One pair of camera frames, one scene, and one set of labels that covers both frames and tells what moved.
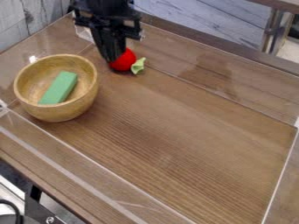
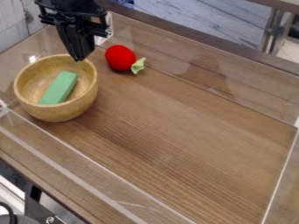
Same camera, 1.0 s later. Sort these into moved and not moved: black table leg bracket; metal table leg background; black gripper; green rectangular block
Moved: black gripper
Not moved: black table leg bracket; metal table leg background; green rectangular block
